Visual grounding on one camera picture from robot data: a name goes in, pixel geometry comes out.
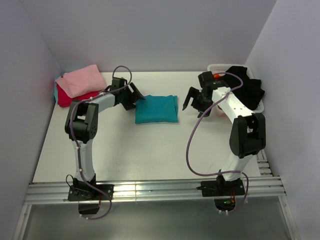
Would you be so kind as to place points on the orange t shirt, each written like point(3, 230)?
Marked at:
point(217, 76)

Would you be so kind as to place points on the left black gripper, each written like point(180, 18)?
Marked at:
point(130, 105)

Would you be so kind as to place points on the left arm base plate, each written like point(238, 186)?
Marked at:
point(89, 194)

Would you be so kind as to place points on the teal t shirt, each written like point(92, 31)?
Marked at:
point(157, 109)

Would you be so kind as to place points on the red folded t shirt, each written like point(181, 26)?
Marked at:
point(64, 101)

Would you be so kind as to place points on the aluminium rail frame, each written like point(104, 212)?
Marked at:
point(161, 210)

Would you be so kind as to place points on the pink folded t shirt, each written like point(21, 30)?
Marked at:
point(82, 81)

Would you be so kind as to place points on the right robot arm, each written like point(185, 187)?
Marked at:
point(248, 131)

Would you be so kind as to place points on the white plastic basket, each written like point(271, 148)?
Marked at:
point(216, 68)

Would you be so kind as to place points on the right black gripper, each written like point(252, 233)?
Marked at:
point(193, 92)

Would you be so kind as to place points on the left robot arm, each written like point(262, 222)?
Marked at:
point(82, 124)

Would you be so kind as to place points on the light blue folded t shirt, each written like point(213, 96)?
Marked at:
point(54, 91)

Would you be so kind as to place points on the black t shirt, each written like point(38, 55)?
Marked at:
point(251, 92)

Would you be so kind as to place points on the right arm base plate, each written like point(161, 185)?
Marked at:
point(215, 188)

